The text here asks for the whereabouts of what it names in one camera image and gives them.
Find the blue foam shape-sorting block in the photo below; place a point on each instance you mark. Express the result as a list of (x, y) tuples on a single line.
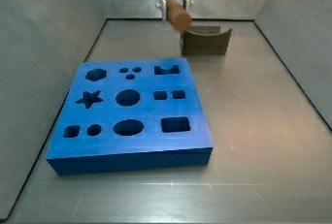
[(131, 117)]

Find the dark grey curved cradle block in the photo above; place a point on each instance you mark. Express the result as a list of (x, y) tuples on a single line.
[(205, 40)]

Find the brown wooden cylinder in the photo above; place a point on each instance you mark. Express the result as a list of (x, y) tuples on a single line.
[(177, 16)]

